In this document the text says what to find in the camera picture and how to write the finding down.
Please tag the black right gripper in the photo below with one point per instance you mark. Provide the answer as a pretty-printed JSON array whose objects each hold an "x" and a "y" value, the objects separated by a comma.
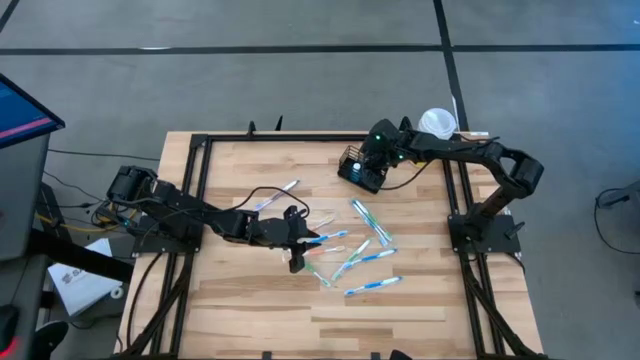
[{"x": 377, "y": 170}]

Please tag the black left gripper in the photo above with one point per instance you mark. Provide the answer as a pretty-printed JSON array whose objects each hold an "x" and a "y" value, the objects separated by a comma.
[{"x": 275, "y": 232}]

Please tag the teal mouthwash bottle white cap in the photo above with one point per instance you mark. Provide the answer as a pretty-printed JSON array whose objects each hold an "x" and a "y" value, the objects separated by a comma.
[{"x": 356, "y": 167}]

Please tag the pale pink toothbrush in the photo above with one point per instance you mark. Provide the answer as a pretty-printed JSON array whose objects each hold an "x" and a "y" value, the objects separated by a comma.
[{"x": 324, "y": 222}]

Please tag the purple toothbrush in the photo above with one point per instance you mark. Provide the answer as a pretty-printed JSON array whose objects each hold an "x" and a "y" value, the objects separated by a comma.
[{"x": 277, "y": 195}]

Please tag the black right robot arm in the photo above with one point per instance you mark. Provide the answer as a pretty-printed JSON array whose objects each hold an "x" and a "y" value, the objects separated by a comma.
[{"x": 500, "y": 160}]

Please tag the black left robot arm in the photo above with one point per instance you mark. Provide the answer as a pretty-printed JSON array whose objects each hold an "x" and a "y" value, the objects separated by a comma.
[{"x": 175, "y": 202}]

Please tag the Lysol wipes canister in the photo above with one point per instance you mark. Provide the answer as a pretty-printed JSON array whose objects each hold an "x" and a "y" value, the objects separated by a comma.
[{"x": 437, "y": 122}]

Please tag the white tape roll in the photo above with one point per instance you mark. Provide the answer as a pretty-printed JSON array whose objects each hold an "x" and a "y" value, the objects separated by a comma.
[{"x": 114, "y": 292}]

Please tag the black cart beam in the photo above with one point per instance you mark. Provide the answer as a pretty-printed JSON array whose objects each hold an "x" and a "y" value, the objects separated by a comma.
[{"x": 75, "y": 255}]

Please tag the white paper booklet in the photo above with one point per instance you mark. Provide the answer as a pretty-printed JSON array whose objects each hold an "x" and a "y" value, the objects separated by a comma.
[{"x": 80, "y": 290}]

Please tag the grey computer cart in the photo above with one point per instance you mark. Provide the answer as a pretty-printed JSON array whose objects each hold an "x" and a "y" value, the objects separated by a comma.
[{"x": 20, "y": 200}]

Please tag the monitor with blue screen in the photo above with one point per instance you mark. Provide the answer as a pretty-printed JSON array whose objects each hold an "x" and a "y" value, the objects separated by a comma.
[{"x": 20, "y": 115}]

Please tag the black device with light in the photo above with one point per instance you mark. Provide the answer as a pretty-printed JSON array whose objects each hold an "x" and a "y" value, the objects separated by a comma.
[{"x": 7, "y": 325}]

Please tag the black aluminium table frame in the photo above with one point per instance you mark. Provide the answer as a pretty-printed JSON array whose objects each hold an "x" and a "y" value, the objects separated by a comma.
[{"x": 325, "y": 137}]

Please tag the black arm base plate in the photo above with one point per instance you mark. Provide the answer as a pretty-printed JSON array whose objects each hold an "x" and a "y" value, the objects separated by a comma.
[
  {"x": 495, "y": 245},
  {"x": 150, "y": 245}
]

